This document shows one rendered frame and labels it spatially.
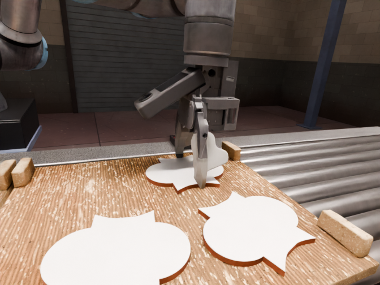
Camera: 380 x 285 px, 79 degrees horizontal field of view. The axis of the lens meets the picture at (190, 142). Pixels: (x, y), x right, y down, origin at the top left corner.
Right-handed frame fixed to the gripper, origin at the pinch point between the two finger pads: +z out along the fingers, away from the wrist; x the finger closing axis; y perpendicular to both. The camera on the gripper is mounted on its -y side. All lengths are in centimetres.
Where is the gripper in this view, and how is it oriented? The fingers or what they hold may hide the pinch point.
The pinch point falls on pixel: (186, 170)
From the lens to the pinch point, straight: 42.7
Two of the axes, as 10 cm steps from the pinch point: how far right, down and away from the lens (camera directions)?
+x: -3.6, -3.4, 8.7
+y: 9.3, -0.6, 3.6
